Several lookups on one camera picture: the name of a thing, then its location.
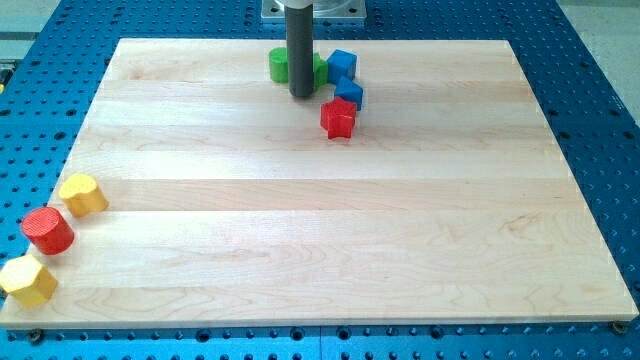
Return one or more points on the blue triangle block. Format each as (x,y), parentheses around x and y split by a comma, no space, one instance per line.
(349,90)

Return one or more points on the blue cube block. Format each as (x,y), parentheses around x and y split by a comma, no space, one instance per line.
(341,64)

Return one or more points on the red star block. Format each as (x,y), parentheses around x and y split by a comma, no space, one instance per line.
(338,117)

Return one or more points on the wooden board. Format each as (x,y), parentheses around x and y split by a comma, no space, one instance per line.
(450,203)

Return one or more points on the green block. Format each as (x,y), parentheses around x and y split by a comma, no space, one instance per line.
(278,67)

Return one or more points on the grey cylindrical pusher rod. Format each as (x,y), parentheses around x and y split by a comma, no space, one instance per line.
(299,43)

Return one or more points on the yellow heart block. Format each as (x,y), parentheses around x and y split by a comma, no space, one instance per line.
(82,195)

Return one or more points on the red cylinder block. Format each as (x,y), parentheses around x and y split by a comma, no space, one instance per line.
(47,230)

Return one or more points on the yellow hexagon block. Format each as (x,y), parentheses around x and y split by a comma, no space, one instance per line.
(28,280)

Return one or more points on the clear acrylic mount plate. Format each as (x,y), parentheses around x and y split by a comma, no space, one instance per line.
(340,10)

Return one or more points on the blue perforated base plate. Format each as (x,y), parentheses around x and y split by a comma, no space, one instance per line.
(52,88)

